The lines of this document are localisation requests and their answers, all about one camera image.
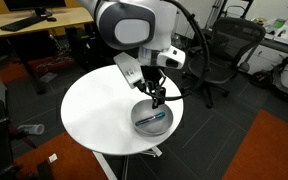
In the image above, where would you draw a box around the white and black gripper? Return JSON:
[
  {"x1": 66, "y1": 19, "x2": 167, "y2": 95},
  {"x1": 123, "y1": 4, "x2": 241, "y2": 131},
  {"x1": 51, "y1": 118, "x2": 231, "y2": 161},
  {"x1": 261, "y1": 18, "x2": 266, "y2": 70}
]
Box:
[{"x1": 138, "y1": 46, "x2": 186, "y2": 109}]

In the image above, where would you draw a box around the teal and black marker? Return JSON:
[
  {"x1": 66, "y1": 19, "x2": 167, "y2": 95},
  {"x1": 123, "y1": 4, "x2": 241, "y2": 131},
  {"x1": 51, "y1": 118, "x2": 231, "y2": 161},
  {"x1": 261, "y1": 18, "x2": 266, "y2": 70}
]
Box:
[{"x1": 134, "y1": 112, "x2": 166, "y2": 126}]

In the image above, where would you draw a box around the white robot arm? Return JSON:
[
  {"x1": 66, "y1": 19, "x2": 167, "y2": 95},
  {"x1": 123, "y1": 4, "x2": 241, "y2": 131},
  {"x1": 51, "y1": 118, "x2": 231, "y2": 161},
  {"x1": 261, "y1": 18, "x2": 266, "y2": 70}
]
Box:
[{"x1": 77, "y1": 0, "x2": 186, "y2": 109}]

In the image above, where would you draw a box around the grey bowl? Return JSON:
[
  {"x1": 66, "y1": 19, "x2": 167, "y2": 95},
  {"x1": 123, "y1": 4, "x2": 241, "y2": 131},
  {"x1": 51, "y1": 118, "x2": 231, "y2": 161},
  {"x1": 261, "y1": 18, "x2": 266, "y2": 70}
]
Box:
[{"x1": 131, "y1": 99, "x2": 173, "y2": 136}]

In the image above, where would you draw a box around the round white table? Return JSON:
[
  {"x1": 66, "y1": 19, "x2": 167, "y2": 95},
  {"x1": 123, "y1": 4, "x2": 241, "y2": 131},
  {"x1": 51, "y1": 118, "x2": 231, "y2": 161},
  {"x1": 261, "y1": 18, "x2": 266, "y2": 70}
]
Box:
[{"x1": 60, "y1": 63, "x2": 185, "y2": 180}]

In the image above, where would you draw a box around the black mesh office chair right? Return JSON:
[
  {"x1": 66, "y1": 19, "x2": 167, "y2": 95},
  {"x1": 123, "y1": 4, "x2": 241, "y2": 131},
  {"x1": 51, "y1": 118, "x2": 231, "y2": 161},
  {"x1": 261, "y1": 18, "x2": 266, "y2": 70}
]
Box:
[{"x1": 200, "y1": 17, "x2": 266, "y2": 108}]

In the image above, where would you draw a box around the black electric scooter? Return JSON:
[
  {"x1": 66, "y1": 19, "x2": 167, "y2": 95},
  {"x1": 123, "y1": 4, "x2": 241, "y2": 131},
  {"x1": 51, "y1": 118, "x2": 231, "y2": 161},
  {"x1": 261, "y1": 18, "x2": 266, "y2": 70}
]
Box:
[{"x1": 250, "y1": 56, "x2": 288, "y2": 95}]

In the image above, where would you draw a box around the clear plastic bottle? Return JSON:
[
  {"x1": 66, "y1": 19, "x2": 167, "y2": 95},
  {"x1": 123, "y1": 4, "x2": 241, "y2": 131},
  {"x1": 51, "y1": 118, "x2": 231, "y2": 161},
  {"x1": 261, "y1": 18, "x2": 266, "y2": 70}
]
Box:
[{"x1": 18, "y1": 124, "x2": 45, "y2": 135}]

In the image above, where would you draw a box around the black computer mouse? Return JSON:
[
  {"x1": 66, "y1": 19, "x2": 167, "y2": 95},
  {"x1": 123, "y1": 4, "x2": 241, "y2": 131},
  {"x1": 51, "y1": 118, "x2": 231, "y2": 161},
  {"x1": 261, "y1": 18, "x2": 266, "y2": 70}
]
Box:
[{"x1": 47, "y1": 17, "x2": 57, "y2": 22}]

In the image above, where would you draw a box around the black monitor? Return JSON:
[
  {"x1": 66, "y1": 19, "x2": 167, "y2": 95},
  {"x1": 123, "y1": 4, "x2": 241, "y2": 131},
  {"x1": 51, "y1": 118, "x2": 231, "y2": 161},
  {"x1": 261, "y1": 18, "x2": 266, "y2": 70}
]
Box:
[{"x1": 4, "y1": 0, "x2": 66, "y2": 17}]

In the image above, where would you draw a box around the black keyboard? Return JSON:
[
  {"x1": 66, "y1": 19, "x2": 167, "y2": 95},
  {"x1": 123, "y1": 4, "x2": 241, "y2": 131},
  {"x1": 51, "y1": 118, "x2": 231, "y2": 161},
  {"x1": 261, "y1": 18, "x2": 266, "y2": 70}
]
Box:
[{"x1": 0, "y1": 16, "x2": 46, "y2": 32}]

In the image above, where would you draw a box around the wooden desk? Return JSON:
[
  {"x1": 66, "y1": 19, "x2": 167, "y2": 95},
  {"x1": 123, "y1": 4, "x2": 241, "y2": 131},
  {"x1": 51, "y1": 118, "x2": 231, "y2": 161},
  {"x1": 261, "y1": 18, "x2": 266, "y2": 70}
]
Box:
[{"x1": 0, "y1": 6, "x2": 95, "y2": 95}]

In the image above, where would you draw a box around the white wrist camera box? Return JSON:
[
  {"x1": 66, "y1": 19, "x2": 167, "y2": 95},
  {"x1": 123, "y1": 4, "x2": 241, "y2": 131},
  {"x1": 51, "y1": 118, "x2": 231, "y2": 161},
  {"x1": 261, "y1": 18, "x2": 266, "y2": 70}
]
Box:
[{"x1": 113, "y1": 52, "x2": 145, "y2": 89}]

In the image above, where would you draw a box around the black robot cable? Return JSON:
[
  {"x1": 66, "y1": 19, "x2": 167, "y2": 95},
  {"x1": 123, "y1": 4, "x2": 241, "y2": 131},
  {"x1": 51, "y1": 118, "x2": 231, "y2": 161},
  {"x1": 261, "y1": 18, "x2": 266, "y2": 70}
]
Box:
[{"x1": 135, "y1": 0, "x2": 211, "y2": 102}]

